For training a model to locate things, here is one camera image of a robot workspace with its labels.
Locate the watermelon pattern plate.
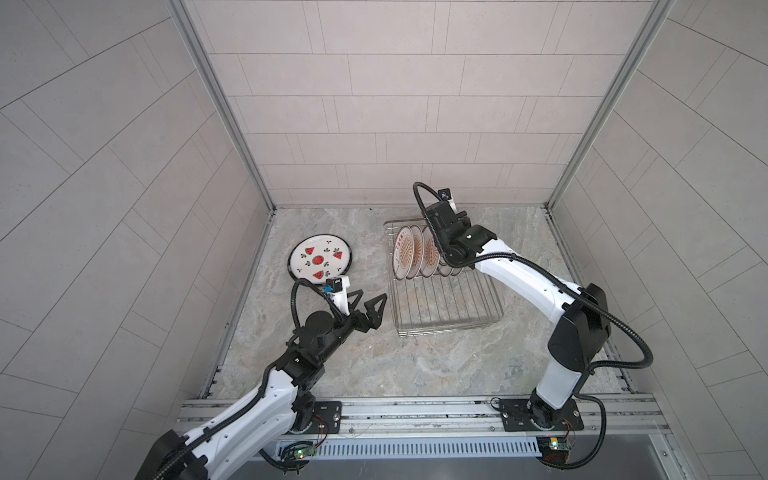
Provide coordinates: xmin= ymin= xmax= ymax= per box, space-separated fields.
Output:
xmin=287 ymin=234 xmax=352 ymax=285

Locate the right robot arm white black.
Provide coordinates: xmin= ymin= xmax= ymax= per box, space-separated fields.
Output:
xmin=419 ymin=200 xmax=654 ymax=430

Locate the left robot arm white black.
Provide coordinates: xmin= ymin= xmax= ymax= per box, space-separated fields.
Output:
xmin=136 ymin=286 xmax=387 ymax=479

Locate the sunburst plate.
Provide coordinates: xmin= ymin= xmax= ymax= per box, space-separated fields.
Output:
xmin=393 ymin=226 xmax=415 ymax=280
xmin=420 ymin=226 xmax=440 ymax=278

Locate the red rimmed plate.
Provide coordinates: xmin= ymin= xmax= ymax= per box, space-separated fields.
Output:
xmin=437 ymin=264 xmax=452 ymax=277
xmin=406 ymin=225 xmax=424 ymax=279

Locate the sunburst plate front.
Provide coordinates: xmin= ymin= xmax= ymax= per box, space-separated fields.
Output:
xmin=393 ymin=226 xmax=415 ymax=280

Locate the left circuit board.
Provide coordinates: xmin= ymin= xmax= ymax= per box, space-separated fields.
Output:
xmin=281 ymin=441 xmax=317 ymax=463

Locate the circuit board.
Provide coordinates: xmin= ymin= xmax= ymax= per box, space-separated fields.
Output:
xmin=281 ymin=441 xmax=317 ymax=463
xmin=536 ymin=437 xmax=573 ymax=466

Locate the ventilation grille strip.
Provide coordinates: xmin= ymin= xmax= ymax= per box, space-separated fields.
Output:
xmin=309 ymin=437 xmax=541 ymax=461

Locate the right circuit board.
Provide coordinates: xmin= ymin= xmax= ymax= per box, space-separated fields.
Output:
xmin=536 ymin=437 xmax=573 ymax=466

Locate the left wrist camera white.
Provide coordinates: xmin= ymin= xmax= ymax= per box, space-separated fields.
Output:
xmin=323 ymin=275 xmax=350 ymax=316

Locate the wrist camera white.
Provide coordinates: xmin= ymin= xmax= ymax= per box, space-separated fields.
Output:
xmin=438 ymin=188 xmax=458 ymax=214
xmin=323 ymin=275 xmax=350 ymax=316

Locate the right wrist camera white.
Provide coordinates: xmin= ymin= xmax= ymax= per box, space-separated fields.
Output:
xmin=438 ymin=188 xmax=458 ymax=214

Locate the wire dish rack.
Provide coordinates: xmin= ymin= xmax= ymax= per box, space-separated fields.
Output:
xmin=383 ymin=218 xmax=505 ymax=338

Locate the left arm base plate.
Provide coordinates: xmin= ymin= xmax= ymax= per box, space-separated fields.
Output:
xmin=289 ymin=401 xmax=343 ymax=435

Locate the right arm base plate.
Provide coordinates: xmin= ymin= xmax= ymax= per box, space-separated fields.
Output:
xmin=491 ymin=398 xmax=584 ymax=432

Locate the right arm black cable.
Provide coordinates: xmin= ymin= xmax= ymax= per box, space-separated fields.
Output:
xmin=536 ymin=392 xmax=608 ymax=470

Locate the aluminium mounting rail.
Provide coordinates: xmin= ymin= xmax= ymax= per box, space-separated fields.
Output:
xmin=170 ymin=392 xmax=670 ymax=442

